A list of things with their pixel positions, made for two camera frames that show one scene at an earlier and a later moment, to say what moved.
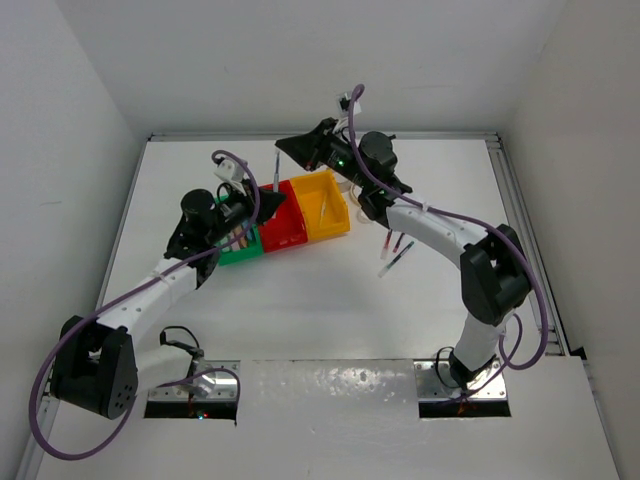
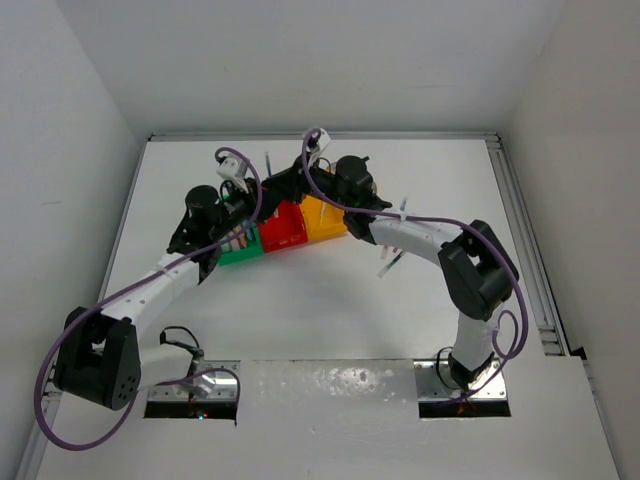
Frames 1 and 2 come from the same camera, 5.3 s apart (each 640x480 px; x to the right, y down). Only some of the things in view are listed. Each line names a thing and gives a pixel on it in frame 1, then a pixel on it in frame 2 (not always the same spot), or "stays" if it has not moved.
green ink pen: (396, 259) stays
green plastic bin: (254, 249) stays
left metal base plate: (210, 380) stays
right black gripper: (310, 148) → (290, 184)
